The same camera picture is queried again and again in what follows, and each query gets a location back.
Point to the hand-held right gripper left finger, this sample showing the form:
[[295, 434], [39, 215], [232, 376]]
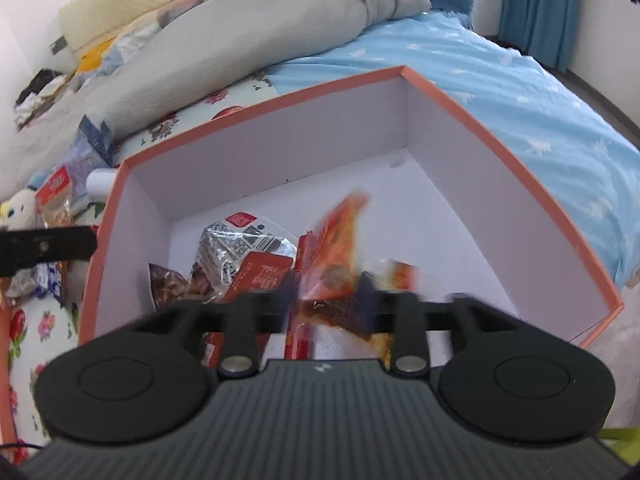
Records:
[[280, 305]]

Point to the yellow pillow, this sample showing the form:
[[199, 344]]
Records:
[[95, 57]]

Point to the patterned quilt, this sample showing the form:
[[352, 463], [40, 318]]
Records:
[[140, 35]]

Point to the brown snack packet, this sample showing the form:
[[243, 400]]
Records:
[[170, 285]]

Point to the white blue plush toy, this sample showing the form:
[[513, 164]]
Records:
[[17, 210]]

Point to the blue purple plastic bag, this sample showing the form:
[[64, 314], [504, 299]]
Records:
[[87, 155]]

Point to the silver clear snack packet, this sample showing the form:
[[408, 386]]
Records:
[[235, 245]]

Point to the white spray bottle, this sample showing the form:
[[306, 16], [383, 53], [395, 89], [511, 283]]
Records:
[[102, 180]]

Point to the blue curtain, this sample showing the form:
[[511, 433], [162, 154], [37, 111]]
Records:
[[540, 10]]

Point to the red label clear snack packet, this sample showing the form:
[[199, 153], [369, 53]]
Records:
[[55, 187]]

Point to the orange cardboard box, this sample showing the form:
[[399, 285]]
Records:
[[450, 185]]

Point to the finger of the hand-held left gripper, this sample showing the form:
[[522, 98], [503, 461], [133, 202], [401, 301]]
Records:
[[75, 245]]

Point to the floral mat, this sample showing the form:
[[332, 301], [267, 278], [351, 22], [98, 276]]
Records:
[[45, 340]]

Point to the light blue bed sheet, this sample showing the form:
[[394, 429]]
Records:
[[525, 90]]

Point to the red sausage stick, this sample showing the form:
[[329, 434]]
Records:
[[305, 250]]

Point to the blue white snack packet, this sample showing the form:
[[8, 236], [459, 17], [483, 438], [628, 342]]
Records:
[[50, 282]]

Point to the orange label clear snack packet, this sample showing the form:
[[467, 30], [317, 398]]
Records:
[[335, 260]]

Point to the pile of clothes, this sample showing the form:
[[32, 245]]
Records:
[[37, 87]]

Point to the orange box lid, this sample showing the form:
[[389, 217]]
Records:
[[4, 360]]

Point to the grey blanket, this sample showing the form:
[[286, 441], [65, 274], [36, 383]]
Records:
[[225, 60]]

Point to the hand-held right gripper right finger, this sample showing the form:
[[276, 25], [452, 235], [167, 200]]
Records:
[[369, 302]]

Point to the grey wall socket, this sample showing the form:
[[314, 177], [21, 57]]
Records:
[[58, 46]]

